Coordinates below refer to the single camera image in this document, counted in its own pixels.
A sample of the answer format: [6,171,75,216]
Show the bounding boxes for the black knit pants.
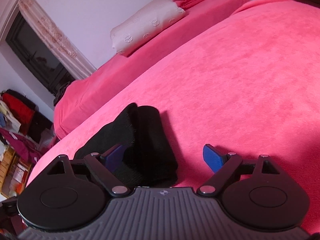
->
[74,103,178,189]

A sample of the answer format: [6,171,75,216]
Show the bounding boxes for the red far bed cover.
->
[53,0,249,139]

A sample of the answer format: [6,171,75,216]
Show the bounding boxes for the pink fleece blanket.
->
[30,0,319,233]

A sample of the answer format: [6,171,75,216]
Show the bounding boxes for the pink lace curtain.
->
[17,0,96,80]

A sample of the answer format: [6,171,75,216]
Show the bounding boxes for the hanging clothes rack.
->
[1,89,54,164]

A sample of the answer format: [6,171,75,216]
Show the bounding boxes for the wooden shelf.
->
[1,147,32,198]

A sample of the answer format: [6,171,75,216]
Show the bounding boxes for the dark cabinet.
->
[5,13,75,98]

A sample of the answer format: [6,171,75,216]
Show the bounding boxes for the cream satin pillow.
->
[110,0,186,57]

